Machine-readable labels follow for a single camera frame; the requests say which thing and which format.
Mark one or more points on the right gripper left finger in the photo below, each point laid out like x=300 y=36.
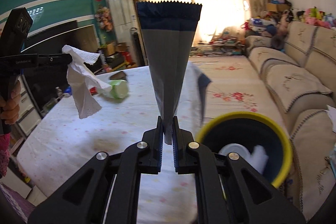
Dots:
x=106 y=188

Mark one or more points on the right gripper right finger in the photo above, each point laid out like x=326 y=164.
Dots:
x=228 y=188

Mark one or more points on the white paper cup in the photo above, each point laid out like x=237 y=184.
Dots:
x=236 y=148

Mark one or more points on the white paper towel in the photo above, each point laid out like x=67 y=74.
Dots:
x=81 y=80

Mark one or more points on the grey blue foil wrapper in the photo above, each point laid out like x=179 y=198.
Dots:
x=168 y=30

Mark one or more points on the yellow rimmed trash bin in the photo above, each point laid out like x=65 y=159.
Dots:
x=250 y=130

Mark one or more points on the person's left hand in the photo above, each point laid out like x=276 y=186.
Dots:
x=10 y=108

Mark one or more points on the black television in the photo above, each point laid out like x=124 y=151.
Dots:
x=41 y=82

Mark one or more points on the white dotted table cloth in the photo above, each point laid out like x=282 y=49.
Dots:
x=62 y=143

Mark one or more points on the plastic water bottle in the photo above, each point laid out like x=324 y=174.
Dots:
x=59 y=93

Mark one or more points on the blue tissue pack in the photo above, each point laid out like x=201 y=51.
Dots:
x=67 y=92

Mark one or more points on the artificial flower bunch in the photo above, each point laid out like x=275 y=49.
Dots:
x=104 y=18

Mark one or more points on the red snack wrapper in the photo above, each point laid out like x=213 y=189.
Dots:
x=93 y=91

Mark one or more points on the green white drink carton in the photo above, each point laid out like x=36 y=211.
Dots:
x=115 y=89

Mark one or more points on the floral floor mat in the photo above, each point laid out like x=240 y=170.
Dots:
x=235 y=86

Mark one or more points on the brown plastic tray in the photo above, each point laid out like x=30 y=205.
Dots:
x=120 y=75

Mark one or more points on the black tower fan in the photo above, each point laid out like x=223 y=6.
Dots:
x=137 y=44

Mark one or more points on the beige sofa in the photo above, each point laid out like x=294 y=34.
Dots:
x=299 y=72

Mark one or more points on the glass table with books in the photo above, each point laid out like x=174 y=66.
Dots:
x=230 y=46

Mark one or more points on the pile of plush toys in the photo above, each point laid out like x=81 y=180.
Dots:
x=316 y=17

